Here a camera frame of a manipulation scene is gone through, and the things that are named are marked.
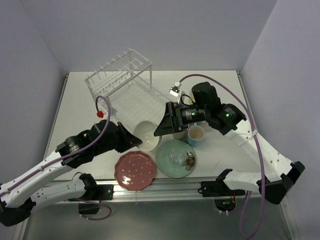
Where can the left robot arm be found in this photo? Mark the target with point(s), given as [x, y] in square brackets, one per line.
[28, 193]

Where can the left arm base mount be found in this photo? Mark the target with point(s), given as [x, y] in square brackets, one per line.
[104, 192]

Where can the beige floral ceramic bowl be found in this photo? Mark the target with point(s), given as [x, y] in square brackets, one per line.
[145, 132]

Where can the mint green floral plate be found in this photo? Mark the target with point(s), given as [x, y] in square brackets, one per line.
[175, 170]

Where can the beige cup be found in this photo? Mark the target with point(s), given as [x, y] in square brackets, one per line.
[179, 135]

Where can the pale yellow mug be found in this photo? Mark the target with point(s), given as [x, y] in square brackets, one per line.
[187, 98]

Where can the clear faceted drinking glass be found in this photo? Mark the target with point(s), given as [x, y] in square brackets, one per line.
[177, 155]

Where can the light blue mug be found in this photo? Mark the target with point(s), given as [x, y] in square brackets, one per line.
[195, 135]

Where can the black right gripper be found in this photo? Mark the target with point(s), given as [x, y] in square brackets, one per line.
[172, 121]

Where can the pink polka dot plate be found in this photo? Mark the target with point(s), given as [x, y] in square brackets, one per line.
[135, 170]

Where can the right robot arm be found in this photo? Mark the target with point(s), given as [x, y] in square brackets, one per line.
[279, 174]

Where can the white wire dish rack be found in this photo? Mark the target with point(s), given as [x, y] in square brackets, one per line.
[127, 83]

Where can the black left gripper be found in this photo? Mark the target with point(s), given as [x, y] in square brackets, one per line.
[128, 139]

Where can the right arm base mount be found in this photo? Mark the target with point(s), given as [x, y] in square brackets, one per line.
[231, 200]

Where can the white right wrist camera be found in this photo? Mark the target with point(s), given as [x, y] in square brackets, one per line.
[175, 90]

